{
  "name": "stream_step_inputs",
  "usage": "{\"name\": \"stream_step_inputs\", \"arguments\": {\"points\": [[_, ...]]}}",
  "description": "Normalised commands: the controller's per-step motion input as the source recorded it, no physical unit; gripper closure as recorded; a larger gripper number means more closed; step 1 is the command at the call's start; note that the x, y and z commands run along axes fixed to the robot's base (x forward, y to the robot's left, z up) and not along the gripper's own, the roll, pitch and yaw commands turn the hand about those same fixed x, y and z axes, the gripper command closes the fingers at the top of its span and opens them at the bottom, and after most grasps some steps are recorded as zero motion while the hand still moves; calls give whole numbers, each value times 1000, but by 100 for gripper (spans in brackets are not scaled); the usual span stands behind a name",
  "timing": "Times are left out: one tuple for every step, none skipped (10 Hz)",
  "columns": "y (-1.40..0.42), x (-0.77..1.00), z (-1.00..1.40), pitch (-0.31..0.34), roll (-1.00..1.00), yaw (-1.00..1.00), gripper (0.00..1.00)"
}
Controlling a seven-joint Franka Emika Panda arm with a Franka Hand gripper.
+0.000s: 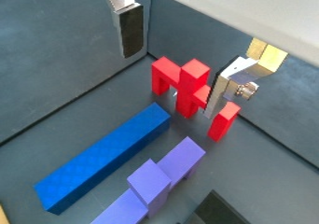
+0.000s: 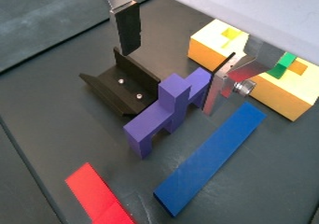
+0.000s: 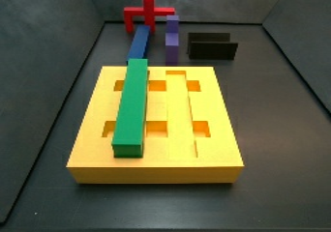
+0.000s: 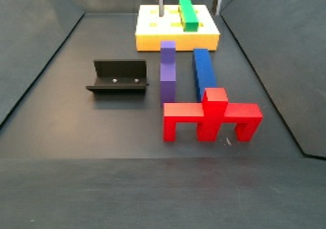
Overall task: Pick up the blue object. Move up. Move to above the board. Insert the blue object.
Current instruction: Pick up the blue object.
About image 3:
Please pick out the green long block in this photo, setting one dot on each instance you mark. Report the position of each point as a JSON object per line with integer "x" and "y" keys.
{"x": 128, "y": 139}

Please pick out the yellow slotted board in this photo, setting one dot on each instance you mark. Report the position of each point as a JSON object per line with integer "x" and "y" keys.
{"x": 189, "y": 144}

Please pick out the blue long block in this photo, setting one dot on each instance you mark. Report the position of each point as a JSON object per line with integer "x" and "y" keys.
{"x": 137, "y": 49}

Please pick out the purple notched block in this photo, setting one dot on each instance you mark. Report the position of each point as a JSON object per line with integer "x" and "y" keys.
{"x": 172, "y": 40}

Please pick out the red cross-shaped block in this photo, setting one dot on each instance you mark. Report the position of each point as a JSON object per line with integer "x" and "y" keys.
{"x": 149, "y": 11}

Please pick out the black notched block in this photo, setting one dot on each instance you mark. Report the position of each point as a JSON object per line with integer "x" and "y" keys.
{"x": 211, "y": 46}

